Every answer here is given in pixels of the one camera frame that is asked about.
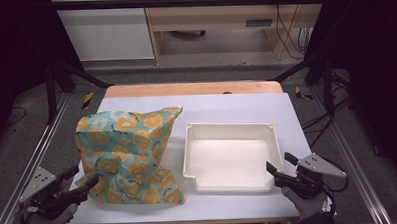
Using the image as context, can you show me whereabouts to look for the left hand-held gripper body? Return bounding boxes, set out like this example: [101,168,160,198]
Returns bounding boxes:
[17,164,91,222]

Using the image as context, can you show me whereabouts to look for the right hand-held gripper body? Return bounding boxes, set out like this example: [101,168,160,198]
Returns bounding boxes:
[273,152,349,201]

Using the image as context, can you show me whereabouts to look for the white plastic tray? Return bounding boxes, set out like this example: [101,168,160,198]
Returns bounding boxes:
[180,119,286,196]

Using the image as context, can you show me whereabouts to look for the teal orange-print cloth bag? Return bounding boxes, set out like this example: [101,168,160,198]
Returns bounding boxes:
[73,106,188,209]

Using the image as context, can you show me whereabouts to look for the person's right hand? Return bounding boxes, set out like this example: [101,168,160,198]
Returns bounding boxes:
[281,185,328,221]

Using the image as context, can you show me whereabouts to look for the white table cover sheet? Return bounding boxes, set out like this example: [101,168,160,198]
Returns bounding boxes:
[63,90,314,224]

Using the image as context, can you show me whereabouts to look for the black curtain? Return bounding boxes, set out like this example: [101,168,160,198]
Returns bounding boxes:
[0,0,86,150]
[302,0,397,189]

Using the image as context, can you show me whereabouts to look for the white cabinet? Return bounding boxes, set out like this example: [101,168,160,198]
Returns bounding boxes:
[51,0,156,64]

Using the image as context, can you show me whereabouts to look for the light wooden desk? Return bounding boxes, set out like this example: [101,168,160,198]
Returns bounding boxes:
[142,0,331,66]

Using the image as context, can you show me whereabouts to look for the aluminium floor rail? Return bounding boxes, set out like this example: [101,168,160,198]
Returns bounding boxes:
[0,93,74,224]
[310,83,394,224]

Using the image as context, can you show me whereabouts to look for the black floor cables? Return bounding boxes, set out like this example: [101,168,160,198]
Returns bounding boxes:
[299,70,356,149]

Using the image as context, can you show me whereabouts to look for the black metal frame stand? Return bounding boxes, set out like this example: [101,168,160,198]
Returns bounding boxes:
[268,53,338,119]
[44,59,113,125]

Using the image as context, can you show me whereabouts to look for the black desk cables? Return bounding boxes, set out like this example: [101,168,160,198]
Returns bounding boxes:
[274,2,314,60]

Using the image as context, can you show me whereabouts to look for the black horizontal frame bar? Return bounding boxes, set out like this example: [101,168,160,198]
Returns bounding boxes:
[51,0,331,14]

